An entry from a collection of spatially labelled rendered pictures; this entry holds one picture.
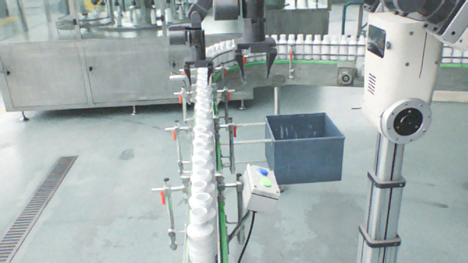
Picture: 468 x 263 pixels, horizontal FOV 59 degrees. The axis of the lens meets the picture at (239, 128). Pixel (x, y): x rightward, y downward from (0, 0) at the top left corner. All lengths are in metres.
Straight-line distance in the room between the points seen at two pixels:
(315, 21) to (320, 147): 5.00
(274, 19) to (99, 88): 2.99
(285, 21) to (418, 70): 5.35
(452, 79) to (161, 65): 2.96
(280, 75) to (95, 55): 2.44
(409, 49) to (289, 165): 0.78
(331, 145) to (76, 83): 3.60
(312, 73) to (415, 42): 1.71
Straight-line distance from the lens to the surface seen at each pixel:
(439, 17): 1.17
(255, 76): 2.93
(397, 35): 1.29
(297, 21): 6.65
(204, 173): 1.11
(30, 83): 5.11
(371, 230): 1.65
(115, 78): 4.82
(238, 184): 1.18
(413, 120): 1.40
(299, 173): 1.86
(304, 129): 2.11
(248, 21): 1.03
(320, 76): 2.96
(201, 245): 0.95
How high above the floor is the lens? 1.68
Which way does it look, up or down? 23 degrees down
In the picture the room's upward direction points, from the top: 2 degrees counter-clockwise
